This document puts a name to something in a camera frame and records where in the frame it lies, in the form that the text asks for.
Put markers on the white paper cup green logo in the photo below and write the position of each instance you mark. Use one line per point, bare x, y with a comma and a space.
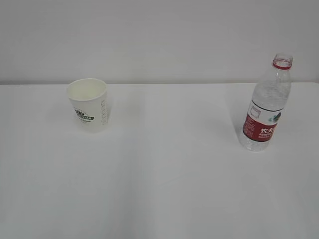
88, 98

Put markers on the clear water bottle red label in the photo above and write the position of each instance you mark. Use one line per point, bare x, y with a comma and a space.
268, 100

